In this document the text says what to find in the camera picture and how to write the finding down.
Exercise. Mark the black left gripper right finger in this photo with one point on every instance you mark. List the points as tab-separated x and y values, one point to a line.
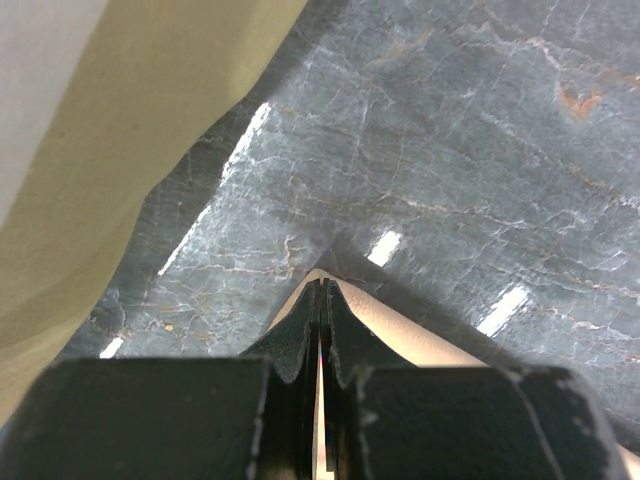
386	418

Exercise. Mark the beige t shirt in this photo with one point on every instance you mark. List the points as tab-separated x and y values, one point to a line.
409	340

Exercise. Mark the blue yellow striped pillow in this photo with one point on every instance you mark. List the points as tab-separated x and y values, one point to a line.
99	102

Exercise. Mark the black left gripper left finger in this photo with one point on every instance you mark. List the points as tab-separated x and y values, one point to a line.
250	416

